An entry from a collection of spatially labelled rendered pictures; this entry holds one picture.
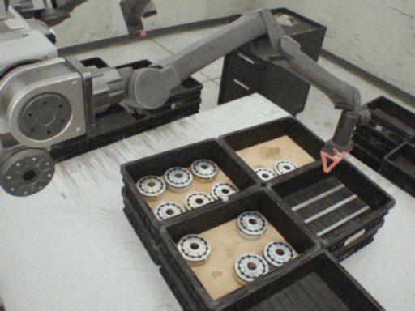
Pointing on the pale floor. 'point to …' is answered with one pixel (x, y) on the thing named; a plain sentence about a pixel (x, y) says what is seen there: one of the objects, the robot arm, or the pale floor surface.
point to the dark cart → (308, 35)
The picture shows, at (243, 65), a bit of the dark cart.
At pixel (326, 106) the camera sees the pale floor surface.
